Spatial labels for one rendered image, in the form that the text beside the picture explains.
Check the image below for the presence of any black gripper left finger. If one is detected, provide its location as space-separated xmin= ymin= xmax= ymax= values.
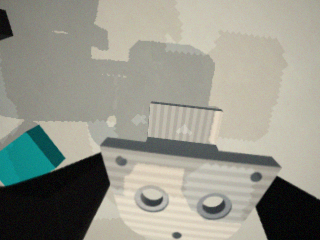
xmin=0 ymin=152 xmax=110 ymax=240

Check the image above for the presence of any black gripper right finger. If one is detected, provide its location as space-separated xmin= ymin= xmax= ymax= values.
xmin=255 ymin=176 xmax=320 ymax=240

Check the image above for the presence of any beige housing plate with two holes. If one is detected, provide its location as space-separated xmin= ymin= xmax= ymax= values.
xmin=99 ymin=137 xmax=282 ymax=240

